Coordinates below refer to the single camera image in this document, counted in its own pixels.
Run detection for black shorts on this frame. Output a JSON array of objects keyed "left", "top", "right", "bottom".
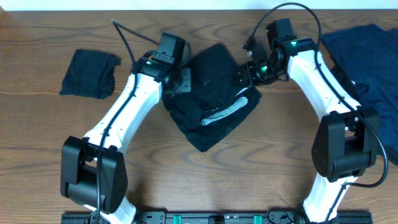
[{"left": 163, "top": 43, "right": 261, "bottom": 152}]

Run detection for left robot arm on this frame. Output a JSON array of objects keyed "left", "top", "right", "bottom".
[{"left": 60, "top": 57, "right": 192, "bottom": 223}]

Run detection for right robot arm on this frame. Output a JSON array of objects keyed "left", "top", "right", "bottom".
[{"left": 237, "top": 34, "right": 381, "bottom": 223}]

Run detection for dark navy clothes pile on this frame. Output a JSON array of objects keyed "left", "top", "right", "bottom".
[{"left": 322, "top": 24, "right": 397, "bottom": 165}]

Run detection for folded black cloth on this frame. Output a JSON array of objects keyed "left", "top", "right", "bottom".
[{"left": 59, "top": 49, "right": 121, "bottom": 100}]

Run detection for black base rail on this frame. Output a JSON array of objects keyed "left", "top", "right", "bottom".
[{"left": 61, "top": 210, "right": 374, "bottom": 224}]

